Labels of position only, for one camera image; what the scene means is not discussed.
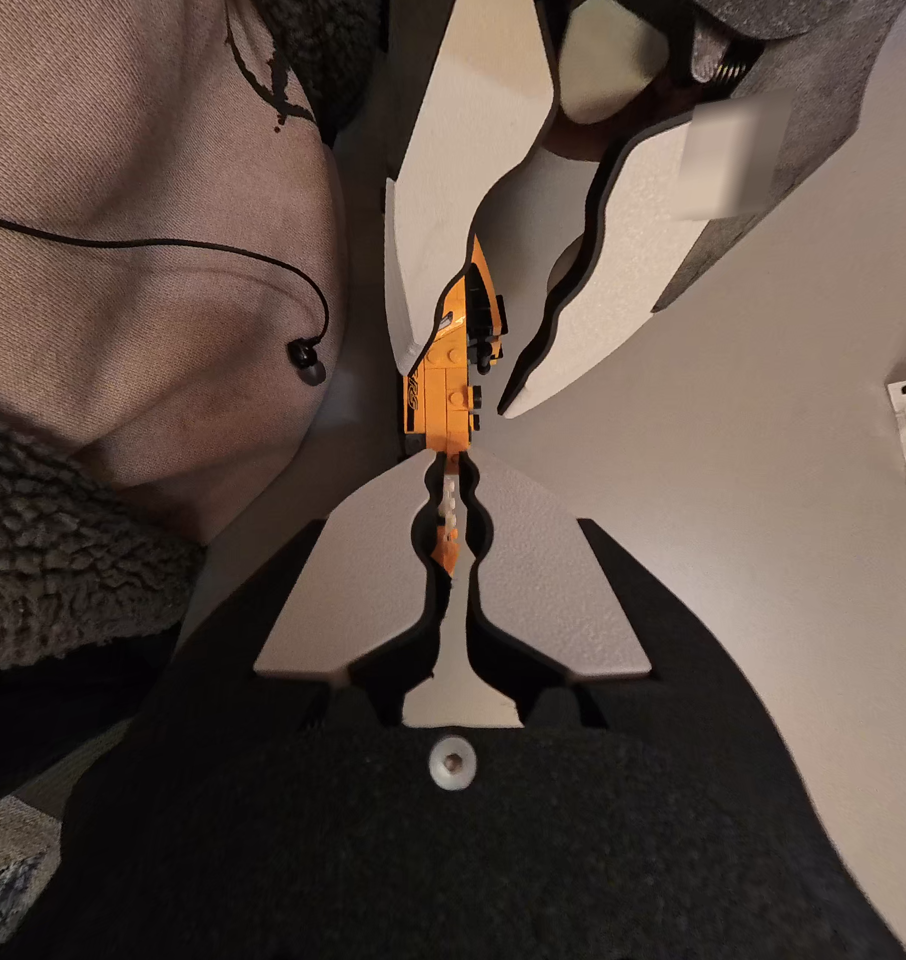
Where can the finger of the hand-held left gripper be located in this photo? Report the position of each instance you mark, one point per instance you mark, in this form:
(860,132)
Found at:
(618,285)
(460,150)

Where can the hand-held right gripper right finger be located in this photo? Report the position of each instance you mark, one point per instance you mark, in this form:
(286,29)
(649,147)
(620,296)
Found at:
(558,592)

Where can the black trousers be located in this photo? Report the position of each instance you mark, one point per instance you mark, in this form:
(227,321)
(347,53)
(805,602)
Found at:
(47,735)

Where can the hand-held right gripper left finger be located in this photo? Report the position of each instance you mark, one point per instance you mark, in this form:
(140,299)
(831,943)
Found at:
(348,585)

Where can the yellow lego car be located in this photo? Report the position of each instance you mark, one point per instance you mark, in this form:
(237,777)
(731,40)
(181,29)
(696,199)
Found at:
(445,405)

